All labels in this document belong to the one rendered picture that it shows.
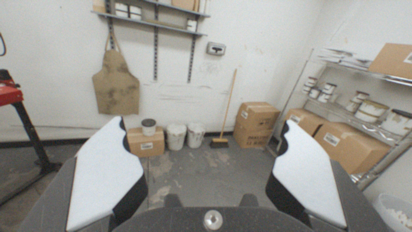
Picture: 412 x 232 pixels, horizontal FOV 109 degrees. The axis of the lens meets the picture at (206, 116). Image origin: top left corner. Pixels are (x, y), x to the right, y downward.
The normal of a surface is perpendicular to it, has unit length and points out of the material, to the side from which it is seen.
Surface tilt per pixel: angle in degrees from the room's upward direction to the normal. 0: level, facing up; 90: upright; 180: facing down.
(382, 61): 90
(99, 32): 90
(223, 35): 90
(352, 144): 88
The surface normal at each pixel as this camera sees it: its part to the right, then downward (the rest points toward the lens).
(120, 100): -0.15, 0.46
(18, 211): 0.18, -0.86
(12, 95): 0.96, 0.26
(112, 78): 0.48, 0.51
